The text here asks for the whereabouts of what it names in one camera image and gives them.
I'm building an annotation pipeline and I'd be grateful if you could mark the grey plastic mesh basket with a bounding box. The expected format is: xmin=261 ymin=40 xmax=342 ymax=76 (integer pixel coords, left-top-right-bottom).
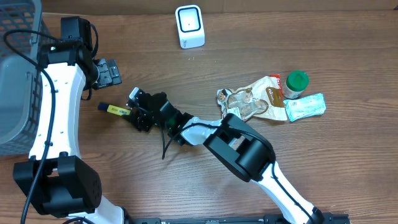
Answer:
xmin=1 ymin=0 xmax=50 ymax=156

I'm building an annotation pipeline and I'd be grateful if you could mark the yellow glue stick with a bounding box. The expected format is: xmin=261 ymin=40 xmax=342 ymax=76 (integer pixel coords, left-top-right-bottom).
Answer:
xmin=98 ymin=102 xmax=131 ymax=116

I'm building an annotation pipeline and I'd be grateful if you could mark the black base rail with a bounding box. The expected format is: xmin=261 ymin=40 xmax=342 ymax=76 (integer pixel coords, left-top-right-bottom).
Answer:
xmin=132 ymin=213 xmax=351 ymax=224

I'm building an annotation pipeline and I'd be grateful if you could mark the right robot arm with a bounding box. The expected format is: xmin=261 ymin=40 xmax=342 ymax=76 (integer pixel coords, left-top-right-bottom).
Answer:
xmin=124 ymin=87 xmax=325 ymax=223

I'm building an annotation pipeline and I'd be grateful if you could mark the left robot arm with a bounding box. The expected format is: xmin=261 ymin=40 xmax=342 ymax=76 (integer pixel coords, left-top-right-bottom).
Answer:
xmin=13 ymin=16 xmax=131 ymax=223

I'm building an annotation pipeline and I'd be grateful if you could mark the red white snack bar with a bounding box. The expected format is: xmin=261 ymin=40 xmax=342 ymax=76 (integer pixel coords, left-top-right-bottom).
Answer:
xmin=271 ymin=73 xmax=282 ymax=95

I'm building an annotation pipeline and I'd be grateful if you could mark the brown white snack pouch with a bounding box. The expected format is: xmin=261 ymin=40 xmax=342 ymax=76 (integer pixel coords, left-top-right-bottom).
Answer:
xmin=216 ymin=75 xmax=287 ymax=121

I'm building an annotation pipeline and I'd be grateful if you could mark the white barcode scanner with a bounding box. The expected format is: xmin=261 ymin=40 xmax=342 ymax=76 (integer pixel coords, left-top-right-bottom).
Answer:
xmin=175 ymin=4 xmax=205 ymax=49

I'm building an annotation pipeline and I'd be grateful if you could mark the teal white tissue pack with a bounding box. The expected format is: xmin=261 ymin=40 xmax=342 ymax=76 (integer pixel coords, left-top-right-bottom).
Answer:
xmin=284 ymin=93 xmax=326 ymax=122

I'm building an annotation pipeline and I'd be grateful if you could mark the grey tape roll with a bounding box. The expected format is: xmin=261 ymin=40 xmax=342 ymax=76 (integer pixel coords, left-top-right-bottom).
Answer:
xmin=282 ymin=70 xmax=309 ymax=99

